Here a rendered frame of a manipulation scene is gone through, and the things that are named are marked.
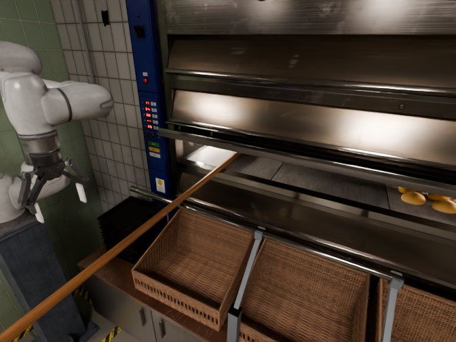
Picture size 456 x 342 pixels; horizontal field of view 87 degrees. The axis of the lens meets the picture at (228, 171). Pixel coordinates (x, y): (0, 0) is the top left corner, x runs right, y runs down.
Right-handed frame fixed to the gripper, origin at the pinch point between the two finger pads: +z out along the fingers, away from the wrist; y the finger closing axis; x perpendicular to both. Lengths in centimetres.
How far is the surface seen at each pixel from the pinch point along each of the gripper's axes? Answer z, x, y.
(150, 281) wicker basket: 63, -1, -28
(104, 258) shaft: 14.6, 16.3, -0.6
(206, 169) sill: 15, 4, -78
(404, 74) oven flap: -41, 89, -80
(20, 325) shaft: 15.2, 17.4, 23.5
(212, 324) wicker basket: 73, 37, -32
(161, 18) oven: -64, -19, -75
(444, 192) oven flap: -5, 109, -69
